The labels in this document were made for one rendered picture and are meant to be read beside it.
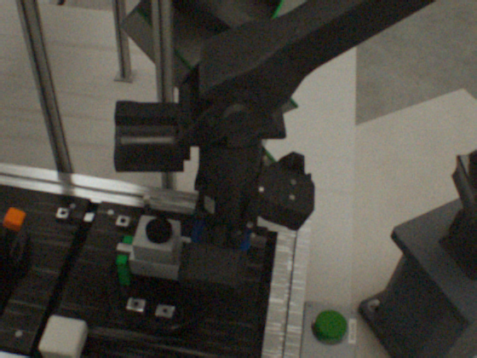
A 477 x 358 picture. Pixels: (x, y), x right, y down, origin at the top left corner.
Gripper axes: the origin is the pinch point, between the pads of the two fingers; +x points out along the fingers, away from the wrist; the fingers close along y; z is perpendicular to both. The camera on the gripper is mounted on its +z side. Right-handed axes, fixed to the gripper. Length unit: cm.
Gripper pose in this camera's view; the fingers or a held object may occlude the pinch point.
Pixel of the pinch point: (223, 238)
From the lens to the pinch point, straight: 63.3
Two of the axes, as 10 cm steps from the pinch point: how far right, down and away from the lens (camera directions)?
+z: 9.9, 1.5, -0.6
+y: 1.6, -7.4, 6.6
